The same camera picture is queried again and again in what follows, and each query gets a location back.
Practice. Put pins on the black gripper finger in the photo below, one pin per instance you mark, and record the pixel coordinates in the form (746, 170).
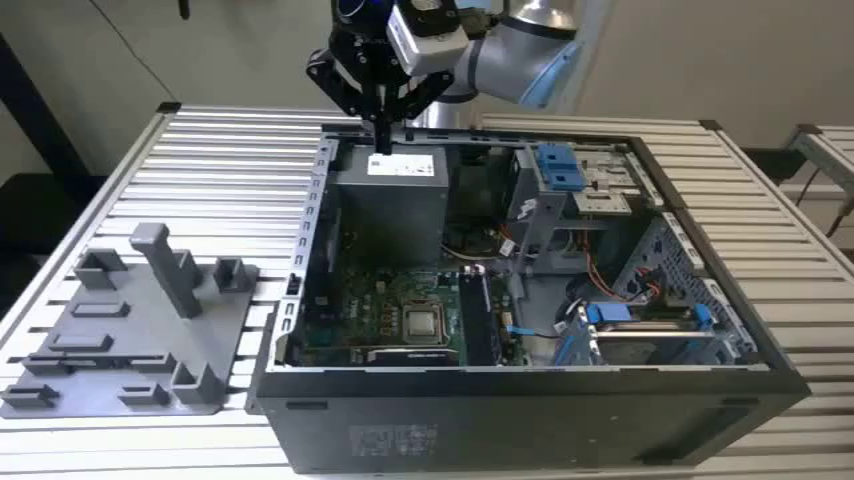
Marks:
(337, 82)
(427, 95)

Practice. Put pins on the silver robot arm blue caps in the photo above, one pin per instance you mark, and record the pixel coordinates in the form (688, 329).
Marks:
(514, 55)

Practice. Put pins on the blue plastic drive latch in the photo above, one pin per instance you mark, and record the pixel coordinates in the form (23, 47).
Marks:
(560, 167)

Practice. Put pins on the grey power supply unit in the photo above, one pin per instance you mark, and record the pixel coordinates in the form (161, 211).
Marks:
(390, 215)

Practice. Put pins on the black table corner cap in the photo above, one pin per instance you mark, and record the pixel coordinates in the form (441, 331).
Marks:
(712, 125)
(169, 106)

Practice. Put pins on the black hanging object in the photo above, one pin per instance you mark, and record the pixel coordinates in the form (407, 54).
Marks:
(185, 9)

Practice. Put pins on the green motherboard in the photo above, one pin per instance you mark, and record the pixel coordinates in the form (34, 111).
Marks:
(374, 300)

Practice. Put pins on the silver CPU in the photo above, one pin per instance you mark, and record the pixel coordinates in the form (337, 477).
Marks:
(422, 324)

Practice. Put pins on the grey perforated metal cage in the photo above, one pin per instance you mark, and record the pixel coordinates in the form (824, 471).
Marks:
(674, 260)

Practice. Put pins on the hard disk in blue carrier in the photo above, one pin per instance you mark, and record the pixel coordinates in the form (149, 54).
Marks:
(610, 312)

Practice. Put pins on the black graphics card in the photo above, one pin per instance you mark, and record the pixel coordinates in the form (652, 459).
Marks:
(414, 356)

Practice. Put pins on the black box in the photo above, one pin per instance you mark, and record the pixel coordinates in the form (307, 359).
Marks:
(774, 165)

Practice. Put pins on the grey plastic parts rack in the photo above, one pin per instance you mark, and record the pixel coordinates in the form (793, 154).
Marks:
(134, 340)

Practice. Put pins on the neighbouring metal slat table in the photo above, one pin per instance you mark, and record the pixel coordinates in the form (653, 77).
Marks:
(828, 155)

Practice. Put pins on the black open PC case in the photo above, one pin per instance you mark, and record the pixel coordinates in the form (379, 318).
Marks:
(467, 425)

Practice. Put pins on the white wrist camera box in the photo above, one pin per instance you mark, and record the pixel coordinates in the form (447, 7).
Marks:
(427, 47)

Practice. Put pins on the grey metal drive bracket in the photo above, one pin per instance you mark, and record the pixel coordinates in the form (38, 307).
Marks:
(543, 210)

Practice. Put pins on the black desk frame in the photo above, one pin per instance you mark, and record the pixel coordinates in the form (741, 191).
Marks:
(50, 130)

